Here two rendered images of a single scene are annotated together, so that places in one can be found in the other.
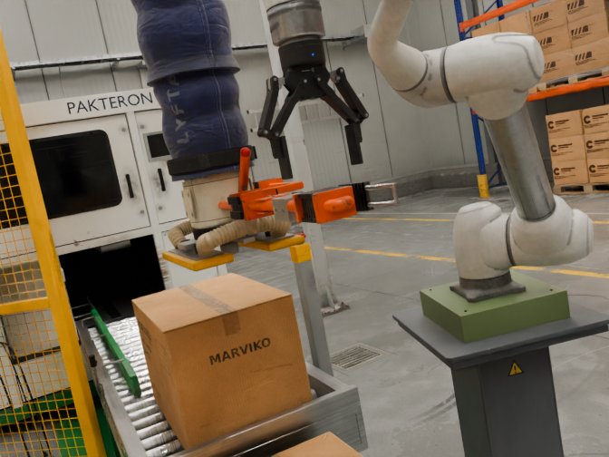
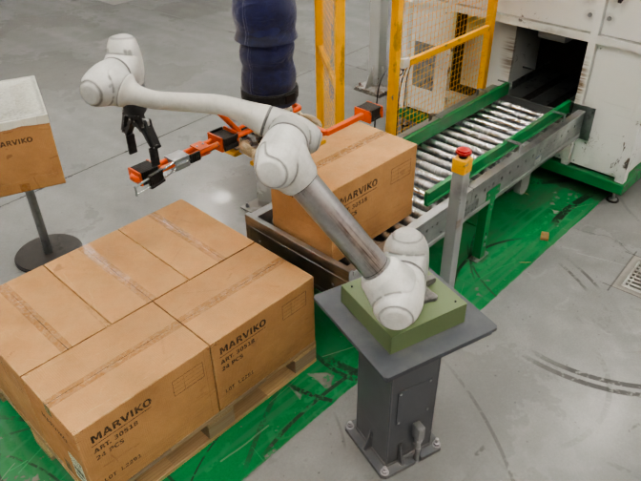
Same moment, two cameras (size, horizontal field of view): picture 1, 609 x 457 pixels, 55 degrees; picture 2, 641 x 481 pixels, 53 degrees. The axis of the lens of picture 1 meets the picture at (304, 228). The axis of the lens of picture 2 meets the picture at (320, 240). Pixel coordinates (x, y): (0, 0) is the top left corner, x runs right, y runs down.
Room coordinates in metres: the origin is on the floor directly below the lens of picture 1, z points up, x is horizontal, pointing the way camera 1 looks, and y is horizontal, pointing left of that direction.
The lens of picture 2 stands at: (0.83, -2.10, 2.37)
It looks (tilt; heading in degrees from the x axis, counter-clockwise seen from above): 35 degrees down; 68
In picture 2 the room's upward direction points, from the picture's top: 1 degrees counter-clockwise
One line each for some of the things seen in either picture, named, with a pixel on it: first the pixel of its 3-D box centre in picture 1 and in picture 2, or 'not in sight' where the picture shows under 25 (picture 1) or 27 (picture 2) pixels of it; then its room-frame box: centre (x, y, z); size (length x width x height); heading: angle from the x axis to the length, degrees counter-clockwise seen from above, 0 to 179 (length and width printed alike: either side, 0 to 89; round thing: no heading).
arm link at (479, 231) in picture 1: (482, 238); (405, 259); (1.77, -0.53, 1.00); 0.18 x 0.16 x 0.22; 56
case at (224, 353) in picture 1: (216, 353); (343, 188); (1.94, 0.38, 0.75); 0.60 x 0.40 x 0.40; 24
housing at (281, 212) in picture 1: (294, 207); (177, 160); (1.11, 0.01, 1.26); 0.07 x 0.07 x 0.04; 25
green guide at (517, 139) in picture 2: not in sight; (511, 148); (3.13, 0.64, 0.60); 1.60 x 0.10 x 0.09; 24
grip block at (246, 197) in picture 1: (254, 203); (223, 138); (1.31, 0.10, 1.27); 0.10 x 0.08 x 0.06; 115
